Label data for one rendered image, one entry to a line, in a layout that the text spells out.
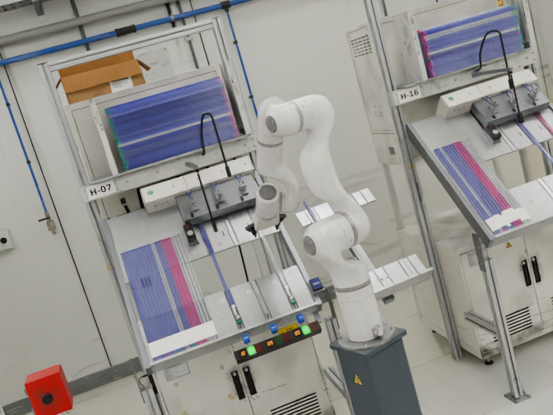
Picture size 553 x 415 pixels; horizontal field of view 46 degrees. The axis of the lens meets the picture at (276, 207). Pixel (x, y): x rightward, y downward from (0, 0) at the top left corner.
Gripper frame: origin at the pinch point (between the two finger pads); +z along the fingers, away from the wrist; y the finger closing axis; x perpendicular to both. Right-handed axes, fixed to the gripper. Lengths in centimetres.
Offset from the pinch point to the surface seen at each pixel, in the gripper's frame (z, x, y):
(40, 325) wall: 176, -61, 124
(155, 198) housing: 8.6, -32.8, 36.4
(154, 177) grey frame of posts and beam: 8, -43, 34
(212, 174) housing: 9.3, -36.1, 9.9
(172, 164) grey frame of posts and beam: 7, -45, 25
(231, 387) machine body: 48, 44, 31
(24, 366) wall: 188, -43, 142
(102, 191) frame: 8, -43, 56
